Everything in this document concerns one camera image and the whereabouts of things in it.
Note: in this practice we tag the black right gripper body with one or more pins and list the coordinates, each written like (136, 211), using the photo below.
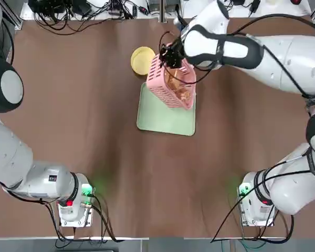
(178, 50)

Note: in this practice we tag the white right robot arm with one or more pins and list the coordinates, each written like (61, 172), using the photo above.
(291, 60)

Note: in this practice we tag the small red object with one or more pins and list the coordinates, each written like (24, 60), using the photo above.
(296, 2)

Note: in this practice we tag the green rectangular tray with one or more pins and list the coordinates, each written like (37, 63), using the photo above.
(162, 120)

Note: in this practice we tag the black dock box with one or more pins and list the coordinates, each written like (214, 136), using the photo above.
(47, 5)

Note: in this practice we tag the small pink plastic basket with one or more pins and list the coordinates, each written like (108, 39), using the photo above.
(160, 84)

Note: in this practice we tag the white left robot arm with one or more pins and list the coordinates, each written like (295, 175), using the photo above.
(10, 157)

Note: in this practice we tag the yellow round plate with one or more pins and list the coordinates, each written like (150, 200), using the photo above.
(140, 61)

